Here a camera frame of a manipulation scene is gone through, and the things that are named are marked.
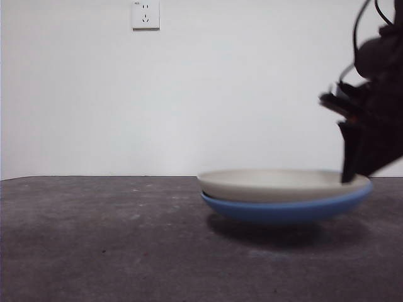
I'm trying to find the blue round plate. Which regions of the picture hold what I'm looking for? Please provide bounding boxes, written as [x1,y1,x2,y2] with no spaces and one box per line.
[200,181,374,226]

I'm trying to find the white round plate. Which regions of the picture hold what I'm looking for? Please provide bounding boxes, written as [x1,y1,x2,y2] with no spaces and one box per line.
[196,169,372,204]

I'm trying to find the white wall socket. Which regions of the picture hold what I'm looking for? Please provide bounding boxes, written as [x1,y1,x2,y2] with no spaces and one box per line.
[132,0,161,31]

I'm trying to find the black cable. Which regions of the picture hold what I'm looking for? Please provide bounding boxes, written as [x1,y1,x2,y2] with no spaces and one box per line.
[374,0,393,28]
[351,0,371,65]

